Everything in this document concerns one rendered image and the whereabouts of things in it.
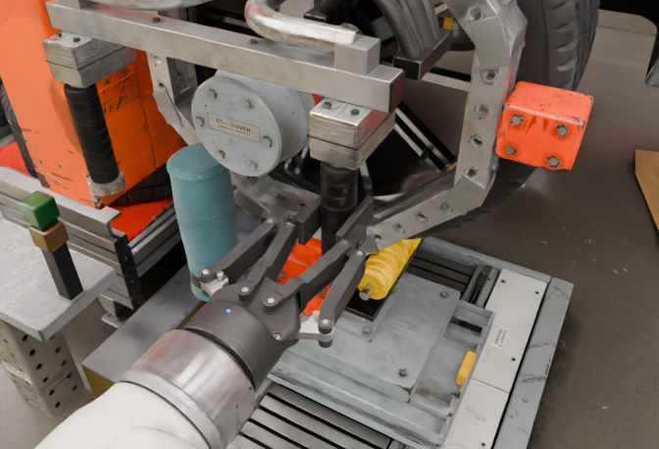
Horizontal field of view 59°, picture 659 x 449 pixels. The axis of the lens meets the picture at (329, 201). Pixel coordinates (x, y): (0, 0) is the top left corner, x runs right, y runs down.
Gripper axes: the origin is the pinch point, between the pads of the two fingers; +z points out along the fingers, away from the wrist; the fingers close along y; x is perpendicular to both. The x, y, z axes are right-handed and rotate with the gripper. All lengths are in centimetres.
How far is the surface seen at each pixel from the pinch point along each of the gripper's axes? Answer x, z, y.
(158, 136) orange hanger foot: -24, 32, -57
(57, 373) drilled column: -72, 1, -70
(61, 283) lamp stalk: -34, -1, -51
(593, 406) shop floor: -83, 58, 38
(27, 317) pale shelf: -38, -6, -55
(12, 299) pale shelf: -38, -5, -60
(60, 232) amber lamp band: -23, 1, -50
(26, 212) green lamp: -18, -1, -52
